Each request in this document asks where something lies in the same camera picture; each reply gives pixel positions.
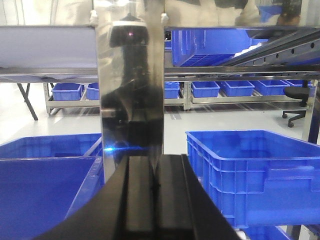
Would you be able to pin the shiny metal shelf post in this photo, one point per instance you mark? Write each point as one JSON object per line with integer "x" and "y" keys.
{"x": 130, "y": 63}

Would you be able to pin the blue plastic bin right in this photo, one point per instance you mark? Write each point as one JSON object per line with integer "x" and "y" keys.
{"x": 258, "y": 177}

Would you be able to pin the metal shelf rack frame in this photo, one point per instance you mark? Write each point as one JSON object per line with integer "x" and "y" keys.
{"x": 68, "y": 53}

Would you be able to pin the blue bin upper shelf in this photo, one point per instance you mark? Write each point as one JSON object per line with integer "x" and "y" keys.
{"x": 198, "y": 47}

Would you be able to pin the blue plastic bin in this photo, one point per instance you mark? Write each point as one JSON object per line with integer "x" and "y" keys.
{"x": 258, "y": 177}
{"x": 45, "y": 179}

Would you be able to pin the blue plastic bin left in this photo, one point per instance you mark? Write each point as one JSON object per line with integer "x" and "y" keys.
{"x": 45, "y": 179}

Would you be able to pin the small blue background bin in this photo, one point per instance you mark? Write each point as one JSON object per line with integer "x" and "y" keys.
{"x": 92, "y": 91}
{"x": 270, "y": 87}
{"x": 205, "y": 89}
{"x": 67, "y": 91}
{"x": 237, "y": 88}

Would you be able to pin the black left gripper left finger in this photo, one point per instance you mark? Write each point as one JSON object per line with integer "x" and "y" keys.
{"x": 121, "y": 210}

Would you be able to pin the person in white coat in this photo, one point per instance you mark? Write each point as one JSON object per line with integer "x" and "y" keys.
{"x": 223, "y": 13}

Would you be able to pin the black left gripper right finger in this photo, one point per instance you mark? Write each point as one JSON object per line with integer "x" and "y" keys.
{"x": 184, "y": 210}

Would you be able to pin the background metal bin rack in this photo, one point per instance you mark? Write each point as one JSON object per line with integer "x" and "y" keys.
{"x": 186, "y": 100}

